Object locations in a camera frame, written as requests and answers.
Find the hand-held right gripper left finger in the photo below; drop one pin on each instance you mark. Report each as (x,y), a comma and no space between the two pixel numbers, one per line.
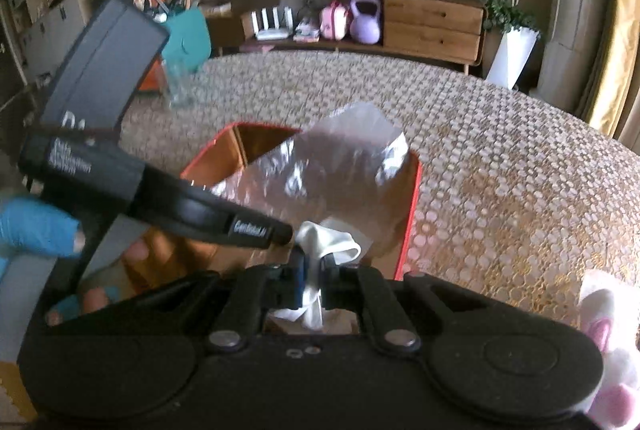
(299,279)

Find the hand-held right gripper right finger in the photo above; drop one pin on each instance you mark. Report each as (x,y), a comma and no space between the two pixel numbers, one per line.
(326,282)

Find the clear glass cup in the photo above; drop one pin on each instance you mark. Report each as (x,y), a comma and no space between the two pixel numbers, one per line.
(179,85)

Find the person's left hand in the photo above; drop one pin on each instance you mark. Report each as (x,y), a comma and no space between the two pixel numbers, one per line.
(35,230)

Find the stack of books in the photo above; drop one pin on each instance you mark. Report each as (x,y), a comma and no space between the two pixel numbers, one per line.
(306,31)

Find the purple kettlebell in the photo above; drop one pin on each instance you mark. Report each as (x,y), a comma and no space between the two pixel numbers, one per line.
(365,23)

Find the yellow curtain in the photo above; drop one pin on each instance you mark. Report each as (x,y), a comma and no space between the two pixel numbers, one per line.
(617,35)

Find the white router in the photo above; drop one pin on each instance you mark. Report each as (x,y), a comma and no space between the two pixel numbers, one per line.
(272,30)

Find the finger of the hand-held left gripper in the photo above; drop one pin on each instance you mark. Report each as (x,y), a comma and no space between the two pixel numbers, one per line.
(200,210)

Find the pink toy case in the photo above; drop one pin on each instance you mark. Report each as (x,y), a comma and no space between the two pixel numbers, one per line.
(334,23)

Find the teal and orange storage box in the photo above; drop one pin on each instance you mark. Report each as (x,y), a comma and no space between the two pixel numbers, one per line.
(190,40)

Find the white and pink plush bunny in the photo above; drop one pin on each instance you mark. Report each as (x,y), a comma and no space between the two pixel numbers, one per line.
(620,370)

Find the clear plastic bag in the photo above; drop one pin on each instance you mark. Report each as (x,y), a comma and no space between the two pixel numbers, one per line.
(330,160)

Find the wooden sideboard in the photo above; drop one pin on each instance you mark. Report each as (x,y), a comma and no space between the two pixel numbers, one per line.
(430,30)

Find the red tin box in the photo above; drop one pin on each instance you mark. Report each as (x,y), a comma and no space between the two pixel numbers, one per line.
(212,163)

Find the white planter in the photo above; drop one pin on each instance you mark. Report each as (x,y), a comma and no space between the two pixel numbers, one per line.
(512,55)

